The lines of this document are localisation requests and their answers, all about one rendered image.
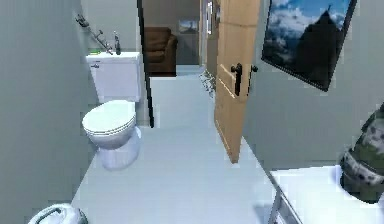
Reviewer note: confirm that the light wooden room door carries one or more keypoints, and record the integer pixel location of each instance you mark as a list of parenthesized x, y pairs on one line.
[(233, 100)]

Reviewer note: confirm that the brown sofa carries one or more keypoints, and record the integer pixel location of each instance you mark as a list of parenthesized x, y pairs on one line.
[(160, 50)]

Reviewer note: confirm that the white toilet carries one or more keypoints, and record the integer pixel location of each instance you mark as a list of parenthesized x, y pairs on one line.
[(111, 100)]

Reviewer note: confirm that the small framed landscape picture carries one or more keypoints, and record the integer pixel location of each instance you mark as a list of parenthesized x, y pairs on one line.
[(188, 26)]

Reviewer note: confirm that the dark bottle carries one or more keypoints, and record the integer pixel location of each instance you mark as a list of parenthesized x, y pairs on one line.
[(117, 45)]

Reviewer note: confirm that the green soap bar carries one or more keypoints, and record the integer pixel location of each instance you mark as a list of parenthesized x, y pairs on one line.
[(94, 51)]

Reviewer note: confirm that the framed mountain picture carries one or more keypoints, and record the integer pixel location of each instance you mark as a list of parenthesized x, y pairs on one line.
[(305, 40)]

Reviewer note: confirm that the white counter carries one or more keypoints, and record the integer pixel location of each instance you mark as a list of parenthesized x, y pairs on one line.
[(320, 200)]

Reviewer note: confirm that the black wall towel rail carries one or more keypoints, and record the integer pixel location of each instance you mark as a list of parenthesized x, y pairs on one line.
[(95, 35)]

